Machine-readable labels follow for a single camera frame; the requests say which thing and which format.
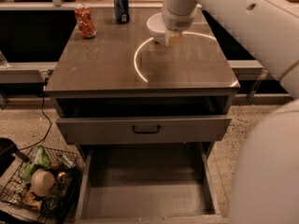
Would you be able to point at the beige cup in basket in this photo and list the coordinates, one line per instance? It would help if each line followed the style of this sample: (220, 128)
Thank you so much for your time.
(41, 183)

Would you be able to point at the grey metal drawer cabinet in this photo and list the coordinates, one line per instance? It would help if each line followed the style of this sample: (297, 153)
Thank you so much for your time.
(103, 86)

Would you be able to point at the small silver can in basket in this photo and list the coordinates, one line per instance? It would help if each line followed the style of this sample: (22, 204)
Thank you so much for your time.
(61, 177)

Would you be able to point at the black wire basket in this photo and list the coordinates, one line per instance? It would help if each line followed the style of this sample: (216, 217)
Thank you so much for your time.
(20, 205)

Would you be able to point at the white ceramic bowl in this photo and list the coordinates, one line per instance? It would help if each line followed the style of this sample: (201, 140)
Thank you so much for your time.
(157, 28)

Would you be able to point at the crushed orange soda can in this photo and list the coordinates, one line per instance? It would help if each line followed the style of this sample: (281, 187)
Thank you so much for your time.
(85, 24)

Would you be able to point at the black drawer handle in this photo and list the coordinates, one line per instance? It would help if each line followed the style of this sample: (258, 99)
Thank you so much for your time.
(146, 129)

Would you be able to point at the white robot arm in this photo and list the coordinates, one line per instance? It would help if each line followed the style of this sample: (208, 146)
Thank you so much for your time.
(266, 181)

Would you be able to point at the green chip bag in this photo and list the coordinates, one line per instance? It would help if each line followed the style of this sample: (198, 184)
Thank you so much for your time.
(41, 160)

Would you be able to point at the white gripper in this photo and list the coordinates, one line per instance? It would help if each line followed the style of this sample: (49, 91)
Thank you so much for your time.
(177, 22)

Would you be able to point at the blue pepsi can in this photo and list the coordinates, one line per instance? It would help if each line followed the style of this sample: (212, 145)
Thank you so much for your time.
(121, 8)

